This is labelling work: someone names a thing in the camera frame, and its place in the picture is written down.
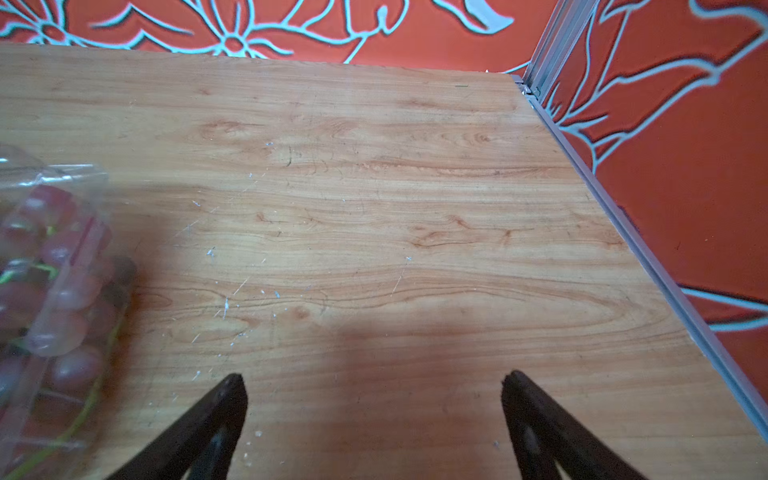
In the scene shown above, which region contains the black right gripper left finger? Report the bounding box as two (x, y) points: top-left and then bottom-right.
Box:
(110, 373), (248, 479)

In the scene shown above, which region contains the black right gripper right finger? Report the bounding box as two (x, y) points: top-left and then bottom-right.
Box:
(501, 370), (644, 479)

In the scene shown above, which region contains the clear box of grapes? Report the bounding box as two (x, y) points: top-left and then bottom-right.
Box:
(1, 145), (136, 479)

